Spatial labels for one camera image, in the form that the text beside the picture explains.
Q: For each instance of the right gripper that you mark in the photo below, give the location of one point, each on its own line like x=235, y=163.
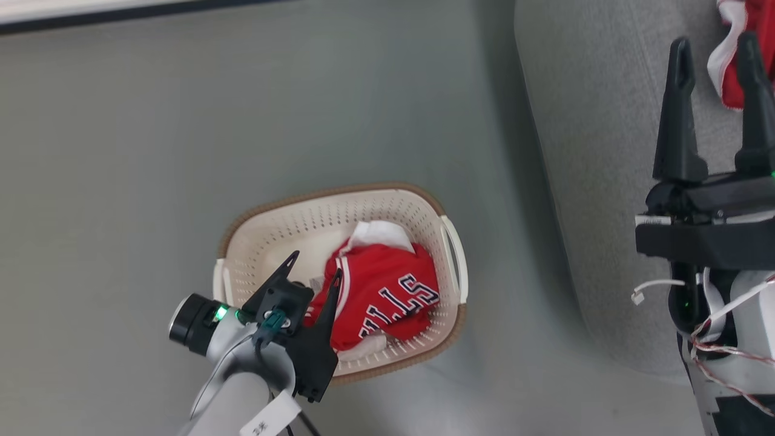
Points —
x=708, y=236

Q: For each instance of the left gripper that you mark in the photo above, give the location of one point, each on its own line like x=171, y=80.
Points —
x=287, y=303

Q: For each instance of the red shorts white trim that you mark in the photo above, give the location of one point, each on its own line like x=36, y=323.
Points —
x=764, y=18

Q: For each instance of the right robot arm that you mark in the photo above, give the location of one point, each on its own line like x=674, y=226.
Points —
x=754, y=321

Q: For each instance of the grey fabric sofa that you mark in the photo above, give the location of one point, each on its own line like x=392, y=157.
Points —
x=605, y=181

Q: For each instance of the cream perforated laundry basket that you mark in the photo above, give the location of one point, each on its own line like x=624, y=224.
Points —
x=290, y=230

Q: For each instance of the red basketball jersey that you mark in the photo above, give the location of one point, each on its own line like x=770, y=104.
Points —
x=381, y=284

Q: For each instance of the white paper label tag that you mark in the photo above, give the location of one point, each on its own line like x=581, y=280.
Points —
x=269, y=418

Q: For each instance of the white and black baseboard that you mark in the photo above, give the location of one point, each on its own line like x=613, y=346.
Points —
x=91, y=12

